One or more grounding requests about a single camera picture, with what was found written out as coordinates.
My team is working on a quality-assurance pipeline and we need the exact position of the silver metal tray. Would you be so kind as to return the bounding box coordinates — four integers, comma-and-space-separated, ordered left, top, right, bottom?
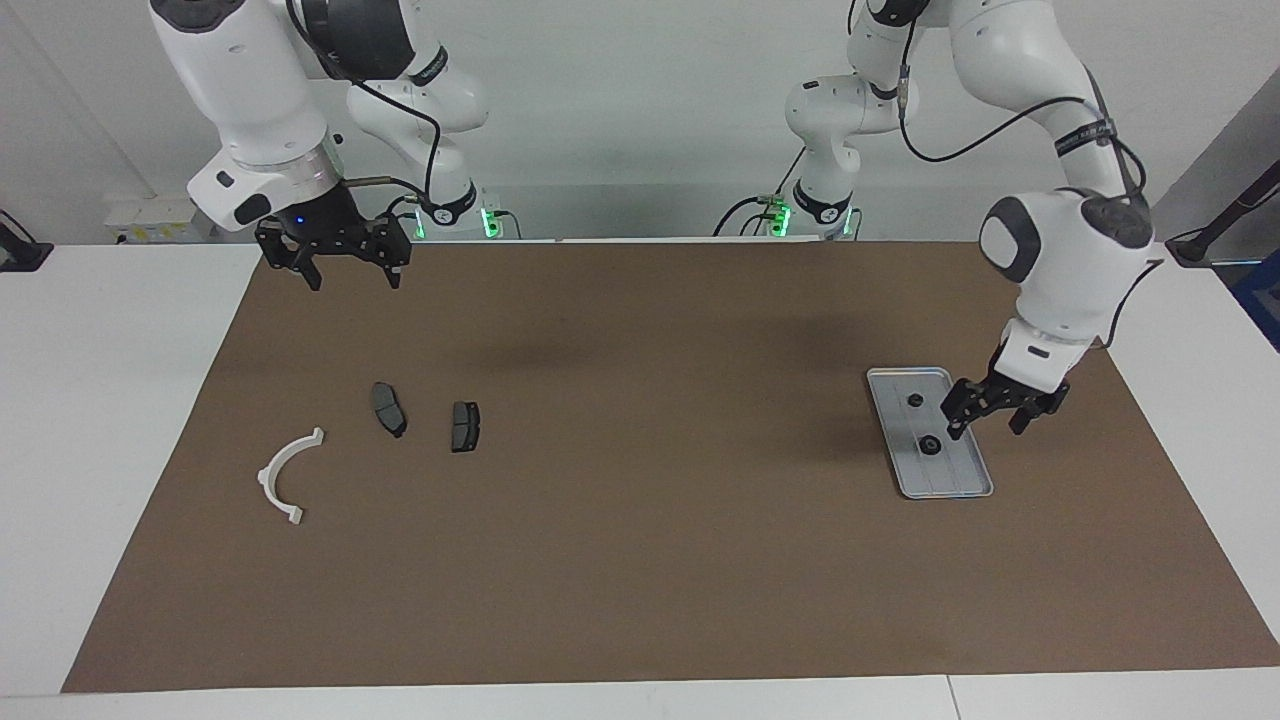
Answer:
866, 367, 995, 500

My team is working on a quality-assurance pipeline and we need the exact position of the tapered dark brake pad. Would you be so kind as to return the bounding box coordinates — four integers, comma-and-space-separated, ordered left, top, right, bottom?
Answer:
372, 382, 409, 439

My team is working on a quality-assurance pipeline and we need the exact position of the white power strip box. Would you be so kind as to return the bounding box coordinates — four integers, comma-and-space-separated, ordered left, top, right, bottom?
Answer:
104, 194, 217, 245

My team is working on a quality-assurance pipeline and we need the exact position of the black stand with pole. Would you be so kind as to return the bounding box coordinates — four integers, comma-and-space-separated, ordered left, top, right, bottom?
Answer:
1165, 158, 1280, 267

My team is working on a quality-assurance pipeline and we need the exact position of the blue crate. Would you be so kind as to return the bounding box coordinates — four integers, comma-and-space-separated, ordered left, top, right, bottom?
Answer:
1228, 248, 1280, 353

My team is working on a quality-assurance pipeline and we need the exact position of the black stand with clamp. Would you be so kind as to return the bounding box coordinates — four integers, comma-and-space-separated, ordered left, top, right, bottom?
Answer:
0, 208, 54, 273

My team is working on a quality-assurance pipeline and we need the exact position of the brown table mat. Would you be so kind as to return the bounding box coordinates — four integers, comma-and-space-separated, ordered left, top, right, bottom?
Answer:
62, 238, 1280, 693

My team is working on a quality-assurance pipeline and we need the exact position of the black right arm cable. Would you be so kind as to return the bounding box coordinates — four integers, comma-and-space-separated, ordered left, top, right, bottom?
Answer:
288, 0, 447, 217

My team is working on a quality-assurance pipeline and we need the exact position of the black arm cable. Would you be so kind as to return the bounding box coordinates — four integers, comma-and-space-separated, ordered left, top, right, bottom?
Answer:
288, 0, 447, 217
895, 20, 1167, 351

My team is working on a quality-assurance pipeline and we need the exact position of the white curved plastic bracket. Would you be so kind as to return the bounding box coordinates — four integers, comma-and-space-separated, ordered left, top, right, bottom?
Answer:
257, 427, 327, 527

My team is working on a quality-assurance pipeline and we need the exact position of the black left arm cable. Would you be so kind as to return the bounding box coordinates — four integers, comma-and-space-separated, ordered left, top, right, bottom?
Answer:
895, 20, 1167, 351

